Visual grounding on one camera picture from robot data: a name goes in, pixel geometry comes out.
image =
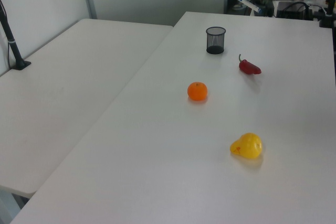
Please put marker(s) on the white sneaker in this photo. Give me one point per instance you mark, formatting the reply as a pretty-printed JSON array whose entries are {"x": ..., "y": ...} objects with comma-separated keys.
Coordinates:
[{"x": 237, "y": 8}]

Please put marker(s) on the black clamp stand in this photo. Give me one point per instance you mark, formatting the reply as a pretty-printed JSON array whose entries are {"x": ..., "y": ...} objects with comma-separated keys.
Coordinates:
[{"x": 328, "y": 15}]

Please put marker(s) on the orange mandarin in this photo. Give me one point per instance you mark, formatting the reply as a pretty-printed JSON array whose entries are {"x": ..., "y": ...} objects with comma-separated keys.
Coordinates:
[{"x": 197, "y": 91}]

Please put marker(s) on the red chili pepper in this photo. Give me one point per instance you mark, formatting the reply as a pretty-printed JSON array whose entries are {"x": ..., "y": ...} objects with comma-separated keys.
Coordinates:
[{"x": 249, "y": 68}]

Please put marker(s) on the black camera pole with base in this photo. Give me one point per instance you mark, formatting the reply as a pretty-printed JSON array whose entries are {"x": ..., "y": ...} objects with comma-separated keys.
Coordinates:
[{"x": 11, "y": 43}]

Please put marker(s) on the white adjoining table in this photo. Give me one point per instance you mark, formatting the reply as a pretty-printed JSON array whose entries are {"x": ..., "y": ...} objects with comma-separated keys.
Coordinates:
[{"x": 65, "y": 90}]

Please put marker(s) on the black mesh pen cup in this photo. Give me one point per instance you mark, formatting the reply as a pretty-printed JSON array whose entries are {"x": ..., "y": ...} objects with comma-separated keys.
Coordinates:
[{"x": 215, "y": 41}]

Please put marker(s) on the yellow pear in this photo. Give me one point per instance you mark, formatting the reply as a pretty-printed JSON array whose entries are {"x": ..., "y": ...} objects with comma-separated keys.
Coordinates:
[{"x": 248, "y": 146}]

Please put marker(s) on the black electronics box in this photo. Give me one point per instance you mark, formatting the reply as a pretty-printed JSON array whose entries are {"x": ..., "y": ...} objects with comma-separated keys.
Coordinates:
[{"x": 291, "y": 10}]

